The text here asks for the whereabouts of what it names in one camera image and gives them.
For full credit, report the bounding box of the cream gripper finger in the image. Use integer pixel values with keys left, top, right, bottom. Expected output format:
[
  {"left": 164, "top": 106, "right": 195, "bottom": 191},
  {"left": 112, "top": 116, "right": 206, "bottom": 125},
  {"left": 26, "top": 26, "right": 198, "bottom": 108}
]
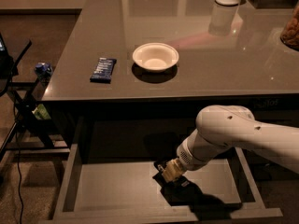
[{"left": 162, "top": 158, "right": 187, "bottom": 183}]

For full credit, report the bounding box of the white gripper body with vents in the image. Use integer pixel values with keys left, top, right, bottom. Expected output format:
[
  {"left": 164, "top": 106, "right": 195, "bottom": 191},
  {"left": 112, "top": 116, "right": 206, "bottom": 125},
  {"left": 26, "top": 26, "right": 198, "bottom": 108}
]
[{"left": 177, "top": 137, "right": 208, "bottom": 171}]

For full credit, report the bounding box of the black chocolate rxbar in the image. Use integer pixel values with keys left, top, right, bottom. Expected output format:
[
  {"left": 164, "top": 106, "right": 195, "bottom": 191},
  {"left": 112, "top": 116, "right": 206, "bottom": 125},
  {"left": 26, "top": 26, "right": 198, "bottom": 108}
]
[{"left": 152, "top": 161, "right": 203, "bottom": 206}]

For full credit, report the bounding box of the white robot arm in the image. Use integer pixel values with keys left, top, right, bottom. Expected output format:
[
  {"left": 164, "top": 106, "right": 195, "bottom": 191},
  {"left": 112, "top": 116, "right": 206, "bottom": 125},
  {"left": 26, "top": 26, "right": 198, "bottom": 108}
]
[{"left": 162, "top": 105, "right": 299, "bottom": 183}]

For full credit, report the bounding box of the open grey top drawer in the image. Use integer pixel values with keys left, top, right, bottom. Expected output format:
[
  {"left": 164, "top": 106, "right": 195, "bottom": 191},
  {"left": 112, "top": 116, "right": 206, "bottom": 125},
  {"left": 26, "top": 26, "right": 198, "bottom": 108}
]
[{"left": 39, "top": 119, "right": 282, "bottom": 224}]

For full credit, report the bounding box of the blue rxbar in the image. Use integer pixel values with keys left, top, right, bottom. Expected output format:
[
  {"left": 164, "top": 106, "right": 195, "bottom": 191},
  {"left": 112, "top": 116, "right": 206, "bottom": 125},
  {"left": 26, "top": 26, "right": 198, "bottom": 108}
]
[{"left": 90, "top": 58, "right": 117, "bottom": 83}]

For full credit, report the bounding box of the white bowl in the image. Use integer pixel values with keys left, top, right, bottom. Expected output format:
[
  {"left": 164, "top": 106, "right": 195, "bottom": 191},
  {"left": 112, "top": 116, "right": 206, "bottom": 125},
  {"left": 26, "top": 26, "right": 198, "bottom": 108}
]
[{"left": 133, "top": 43, "right": 179, "bottom": 73}]

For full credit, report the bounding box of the green packet under table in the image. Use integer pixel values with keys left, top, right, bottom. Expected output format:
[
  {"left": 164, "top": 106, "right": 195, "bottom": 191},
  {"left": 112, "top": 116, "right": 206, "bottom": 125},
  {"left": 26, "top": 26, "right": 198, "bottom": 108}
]
[{"left": 33, "top": 104, "right": 50, "bottom": 120}]

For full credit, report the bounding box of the black folding side stand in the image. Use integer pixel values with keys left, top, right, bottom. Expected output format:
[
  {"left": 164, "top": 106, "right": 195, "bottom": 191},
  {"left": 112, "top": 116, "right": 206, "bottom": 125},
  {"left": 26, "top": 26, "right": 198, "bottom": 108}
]
[{"left": 0, "top": 38, "right": 67, "bottom": 158}]

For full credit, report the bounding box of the jar of brown snacks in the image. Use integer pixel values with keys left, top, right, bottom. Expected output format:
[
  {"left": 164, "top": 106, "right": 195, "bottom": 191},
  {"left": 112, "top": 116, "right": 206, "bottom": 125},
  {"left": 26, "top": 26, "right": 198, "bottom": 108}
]
[{"left": 280, "top": 4, "right": 299, "bottom": 50}]

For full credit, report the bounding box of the blue small object on stand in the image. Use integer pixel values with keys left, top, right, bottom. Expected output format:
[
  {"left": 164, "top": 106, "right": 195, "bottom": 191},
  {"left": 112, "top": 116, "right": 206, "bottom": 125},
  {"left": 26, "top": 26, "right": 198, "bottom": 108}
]
[{"left": 35, "top": 63, "right": 53, "bottom": 78}]

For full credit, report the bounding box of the black cable on floor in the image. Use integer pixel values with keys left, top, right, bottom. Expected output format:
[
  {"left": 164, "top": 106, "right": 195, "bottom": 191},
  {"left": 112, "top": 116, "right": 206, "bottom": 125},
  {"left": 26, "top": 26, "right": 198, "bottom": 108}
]
[{"left": 8, "top": 77, "right": 26, "bottom": 224}]

